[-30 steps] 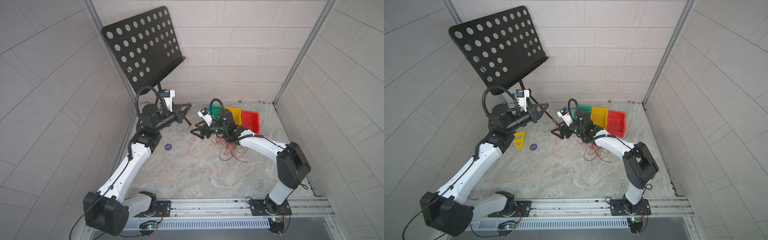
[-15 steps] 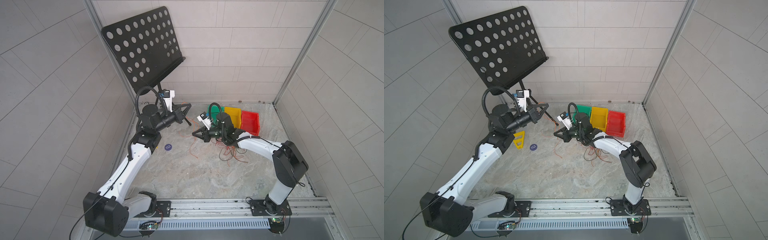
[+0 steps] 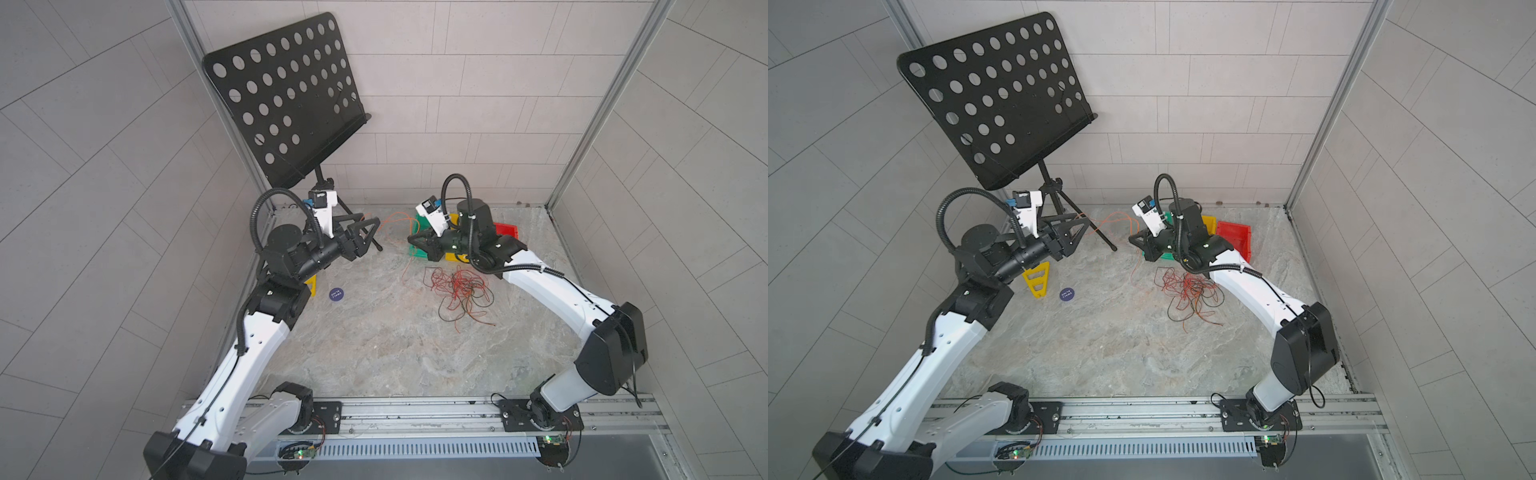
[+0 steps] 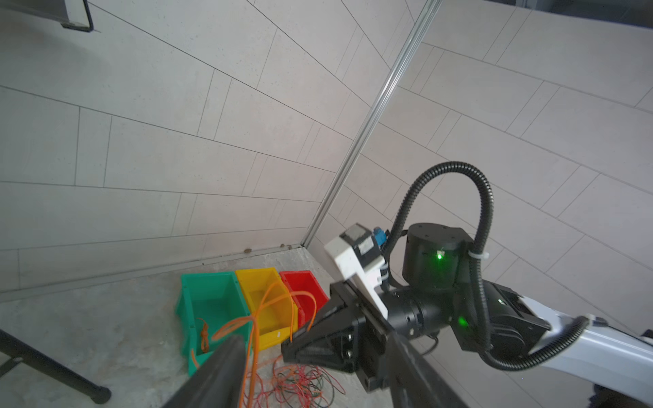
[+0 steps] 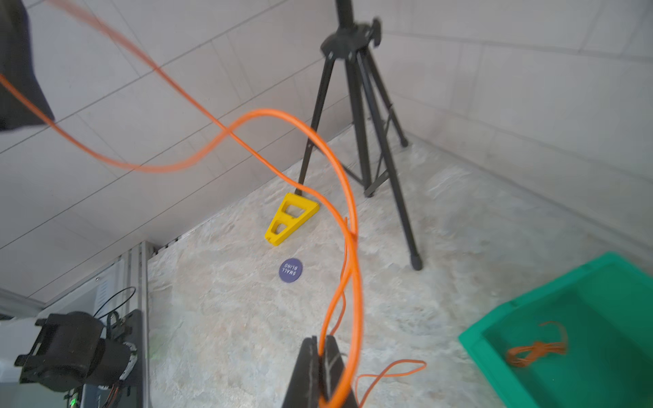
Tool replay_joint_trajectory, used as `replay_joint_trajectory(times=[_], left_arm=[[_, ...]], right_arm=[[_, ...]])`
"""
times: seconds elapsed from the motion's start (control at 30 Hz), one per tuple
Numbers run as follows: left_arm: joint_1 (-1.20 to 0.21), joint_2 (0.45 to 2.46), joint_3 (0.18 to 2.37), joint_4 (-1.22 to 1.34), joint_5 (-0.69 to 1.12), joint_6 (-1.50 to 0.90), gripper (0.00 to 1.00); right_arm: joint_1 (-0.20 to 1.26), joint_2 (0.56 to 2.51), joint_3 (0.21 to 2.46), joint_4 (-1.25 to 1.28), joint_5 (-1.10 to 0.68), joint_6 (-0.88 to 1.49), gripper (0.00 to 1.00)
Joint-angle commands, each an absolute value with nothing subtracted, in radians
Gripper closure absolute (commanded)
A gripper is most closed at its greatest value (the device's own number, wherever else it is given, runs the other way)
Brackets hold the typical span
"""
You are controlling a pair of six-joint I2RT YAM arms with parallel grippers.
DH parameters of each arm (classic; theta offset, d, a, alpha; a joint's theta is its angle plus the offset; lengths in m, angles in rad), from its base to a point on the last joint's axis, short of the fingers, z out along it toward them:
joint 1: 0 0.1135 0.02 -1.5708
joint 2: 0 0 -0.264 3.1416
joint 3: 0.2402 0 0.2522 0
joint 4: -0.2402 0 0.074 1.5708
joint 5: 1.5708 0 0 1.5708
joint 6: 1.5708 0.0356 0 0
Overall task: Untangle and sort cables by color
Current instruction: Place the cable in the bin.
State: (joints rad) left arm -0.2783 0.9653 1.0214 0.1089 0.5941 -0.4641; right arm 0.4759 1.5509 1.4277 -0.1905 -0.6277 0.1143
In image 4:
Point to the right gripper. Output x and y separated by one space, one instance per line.
348 335

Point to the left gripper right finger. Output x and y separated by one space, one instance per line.
412 381

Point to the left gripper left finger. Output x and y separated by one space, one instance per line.
218 382

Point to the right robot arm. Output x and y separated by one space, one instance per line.
395 286

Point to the red plastic bin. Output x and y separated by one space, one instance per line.
305 281

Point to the yellow plastic bin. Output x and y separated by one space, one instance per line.
279 319

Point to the green plastic bin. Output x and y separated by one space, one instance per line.
206 303

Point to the black perforated music stand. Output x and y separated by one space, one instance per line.
18 351

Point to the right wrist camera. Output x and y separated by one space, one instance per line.
357 257

